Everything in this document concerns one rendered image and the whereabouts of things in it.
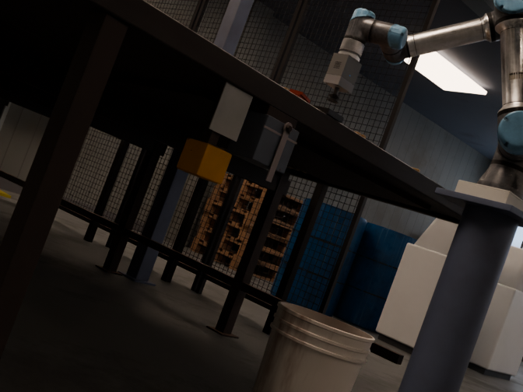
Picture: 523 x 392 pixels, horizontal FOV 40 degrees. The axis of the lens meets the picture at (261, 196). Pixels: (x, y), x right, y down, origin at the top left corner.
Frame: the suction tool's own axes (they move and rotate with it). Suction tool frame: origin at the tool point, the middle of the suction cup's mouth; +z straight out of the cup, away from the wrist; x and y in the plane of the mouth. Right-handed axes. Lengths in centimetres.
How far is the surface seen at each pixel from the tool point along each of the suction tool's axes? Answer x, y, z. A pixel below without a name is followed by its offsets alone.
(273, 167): 24, 44, 31
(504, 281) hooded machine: -108, -469, 17
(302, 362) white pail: 36, 17, 77
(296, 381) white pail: 36, 17, 83
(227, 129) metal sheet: 21, 61, 27
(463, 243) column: 49, -23, 30
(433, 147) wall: -424, -817, -164
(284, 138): 24, 44, 23
